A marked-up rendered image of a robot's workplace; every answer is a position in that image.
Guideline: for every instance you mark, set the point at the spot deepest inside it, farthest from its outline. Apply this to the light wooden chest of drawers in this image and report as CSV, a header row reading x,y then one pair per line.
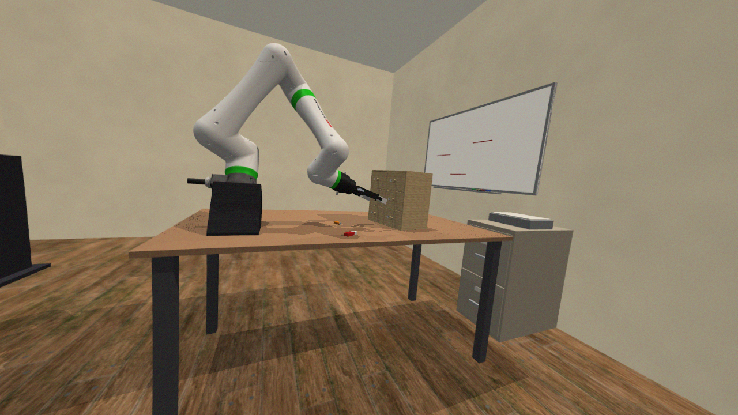
x,y
416,202

